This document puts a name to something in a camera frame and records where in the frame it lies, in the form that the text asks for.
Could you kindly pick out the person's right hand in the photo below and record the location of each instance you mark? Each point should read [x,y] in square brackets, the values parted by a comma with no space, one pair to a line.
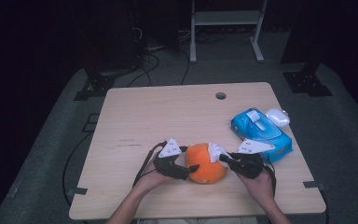
[259,186]

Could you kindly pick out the orange round fruit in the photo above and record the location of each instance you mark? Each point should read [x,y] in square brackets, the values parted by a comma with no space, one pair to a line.
[205,169]

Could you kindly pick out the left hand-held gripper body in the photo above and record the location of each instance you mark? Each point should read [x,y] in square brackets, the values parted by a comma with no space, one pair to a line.
[169,149]

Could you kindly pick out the white metal stand frame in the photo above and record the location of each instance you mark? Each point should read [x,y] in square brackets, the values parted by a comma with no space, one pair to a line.
[225,17]

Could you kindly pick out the person's left hand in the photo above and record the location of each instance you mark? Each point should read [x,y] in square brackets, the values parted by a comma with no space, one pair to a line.
[150,180]

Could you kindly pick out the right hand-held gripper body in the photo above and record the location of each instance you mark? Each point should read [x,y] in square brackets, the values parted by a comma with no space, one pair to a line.
[248,163]

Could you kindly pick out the white plastic case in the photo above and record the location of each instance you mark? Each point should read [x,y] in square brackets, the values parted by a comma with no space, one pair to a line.
[278,117]

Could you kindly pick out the black stand base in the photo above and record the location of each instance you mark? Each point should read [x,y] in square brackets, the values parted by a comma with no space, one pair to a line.
[306,82]
[96,85]

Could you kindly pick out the grey tape strip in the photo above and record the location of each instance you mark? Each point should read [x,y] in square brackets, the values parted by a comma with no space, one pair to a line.
[313,184]
[76,191]

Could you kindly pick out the blue wet wipes packet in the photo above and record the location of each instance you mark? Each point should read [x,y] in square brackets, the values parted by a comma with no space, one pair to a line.
[261,130]

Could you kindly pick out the white wet wipe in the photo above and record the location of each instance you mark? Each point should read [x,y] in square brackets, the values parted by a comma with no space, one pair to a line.
[215,151]

